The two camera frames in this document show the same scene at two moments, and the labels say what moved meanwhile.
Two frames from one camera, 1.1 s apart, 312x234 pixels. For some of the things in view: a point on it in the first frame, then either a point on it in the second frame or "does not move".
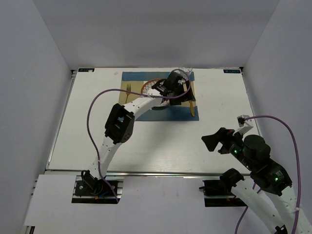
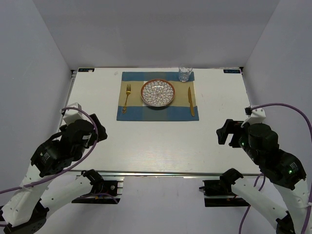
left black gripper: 189,97 to 102,133
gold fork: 128,88 does not move
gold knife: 191,108 does not move
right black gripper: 222,135 to 228,127
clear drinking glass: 187,70 does not move
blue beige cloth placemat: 134,81 does not move
